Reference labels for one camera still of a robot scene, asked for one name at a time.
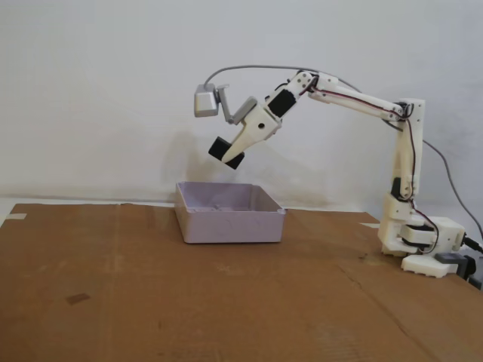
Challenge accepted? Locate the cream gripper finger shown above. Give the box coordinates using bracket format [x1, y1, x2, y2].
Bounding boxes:
[224, 129, 266, 164]

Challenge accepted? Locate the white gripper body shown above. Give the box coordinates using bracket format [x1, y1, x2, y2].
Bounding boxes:
[243, 104, 283, 143]

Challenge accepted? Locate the black rectangular block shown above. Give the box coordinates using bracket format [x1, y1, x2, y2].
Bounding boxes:
[208, 135, 246, 171]

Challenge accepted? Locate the pale lilac plastic box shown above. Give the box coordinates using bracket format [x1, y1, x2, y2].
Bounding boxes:
[174, 181, 287, 245]

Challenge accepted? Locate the silver webcam with grey clip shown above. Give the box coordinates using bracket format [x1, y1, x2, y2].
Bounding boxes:
[192, 83, 260, 126]

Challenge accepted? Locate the brown cardboard sheet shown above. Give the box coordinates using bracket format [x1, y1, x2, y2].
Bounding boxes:
[0, 202, 483, 362]

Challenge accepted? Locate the grey table clamp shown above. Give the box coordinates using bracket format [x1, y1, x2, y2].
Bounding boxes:
[435, 252, 479, 283]

